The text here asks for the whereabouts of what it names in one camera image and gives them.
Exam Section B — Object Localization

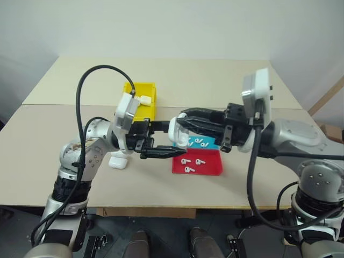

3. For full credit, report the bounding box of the red plastic tray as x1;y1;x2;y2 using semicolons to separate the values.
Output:
171;147;225;176

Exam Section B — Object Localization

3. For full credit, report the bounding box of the white earbud case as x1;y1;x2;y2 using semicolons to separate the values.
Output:
135;95;154;106
167;112;190;147
108;150;130;170

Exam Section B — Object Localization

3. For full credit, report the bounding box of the blue plastic tray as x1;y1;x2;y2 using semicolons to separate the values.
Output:
171;135;221;153

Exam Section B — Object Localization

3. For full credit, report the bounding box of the brown cardboard box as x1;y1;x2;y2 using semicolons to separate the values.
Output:
317;122;344;144

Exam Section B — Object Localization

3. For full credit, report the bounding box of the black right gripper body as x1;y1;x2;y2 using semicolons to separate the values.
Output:
214;103;255;154

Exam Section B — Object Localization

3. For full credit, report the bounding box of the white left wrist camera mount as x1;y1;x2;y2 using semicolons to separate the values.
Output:
111;92;141;154

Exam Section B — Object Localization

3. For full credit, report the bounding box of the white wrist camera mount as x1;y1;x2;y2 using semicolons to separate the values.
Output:
238;68;274;153
111;92;141;154

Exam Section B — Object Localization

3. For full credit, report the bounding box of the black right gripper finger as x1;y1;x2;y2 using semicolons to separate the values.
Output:
180;107;227;121
176;116;224;141

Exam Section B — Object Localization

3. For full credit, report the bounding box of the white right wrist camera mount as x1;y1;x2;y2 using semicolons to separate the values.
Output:
238;68;274;153

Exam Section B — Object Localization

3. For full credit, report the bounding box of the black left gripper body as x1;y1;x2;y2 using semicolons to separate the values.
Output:
125;118;156;160

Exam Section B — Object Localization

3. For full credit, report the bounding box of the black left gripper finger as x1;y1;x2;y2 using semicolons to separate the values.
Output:
149;120;173;134
139;145;188;160

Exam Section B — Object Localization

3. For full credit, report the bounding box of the yellow plastic bin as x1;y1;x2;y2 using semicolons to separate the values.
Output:
123;82;158;123

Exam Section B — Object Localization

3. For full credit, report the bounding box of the closed white earbud case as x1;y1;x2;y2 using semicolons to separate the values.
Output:
135;95;154;106
108;150;130;170

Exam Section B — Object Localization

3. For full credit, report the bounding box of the dark rounded shape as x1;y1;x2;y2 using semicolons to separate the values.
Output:
189;226;220;258
128;230;151;258

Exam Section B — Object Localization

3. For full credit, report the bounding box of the wooden strip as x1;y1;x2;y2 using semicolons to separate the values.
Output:
307;76;344;116

